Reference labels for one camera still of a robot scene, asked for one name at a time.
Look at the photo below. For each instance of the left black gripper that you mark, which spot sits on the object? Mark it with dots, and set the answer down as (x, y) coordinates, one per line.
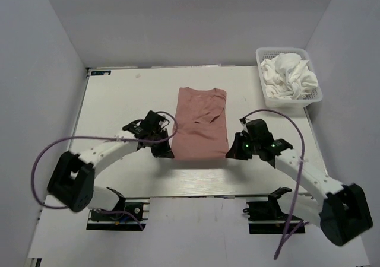
(164, 151)

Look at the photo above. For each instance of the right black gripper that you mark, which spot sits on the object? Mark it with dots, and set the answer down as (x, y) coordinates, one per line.
(236, 152)

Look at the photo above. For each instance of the pink printed t shirt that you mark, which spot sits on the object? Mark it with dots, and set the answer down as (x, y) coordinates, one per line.
(202, 128)

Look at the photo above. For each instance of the white t shirt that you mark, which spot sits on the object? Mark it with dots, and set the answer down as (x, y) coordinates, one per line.
(288, 77)

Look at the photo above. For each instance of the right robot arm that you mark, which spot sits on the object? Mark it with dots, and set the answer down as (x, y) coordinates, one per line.
(340, 211)

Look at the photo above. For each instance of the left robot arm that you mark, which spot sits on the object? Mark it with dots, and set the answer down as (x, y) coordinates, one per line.
(72, 181)

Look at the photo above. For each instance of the white plastic basket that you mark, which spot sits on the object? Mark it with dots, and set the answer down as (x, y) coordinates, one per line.
(271, 52)

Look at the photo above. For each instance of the dark label sticker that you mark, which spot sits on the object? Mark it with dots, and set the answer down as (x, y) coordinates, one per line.
(100, 73)

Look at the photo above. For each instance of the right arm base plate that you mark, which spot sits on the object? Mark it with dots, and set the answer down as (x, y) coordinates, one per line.
(263, 219)

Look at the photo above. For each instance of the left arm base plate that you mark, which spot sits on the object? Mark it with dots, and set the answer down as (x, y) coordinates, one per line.
(134, 217)

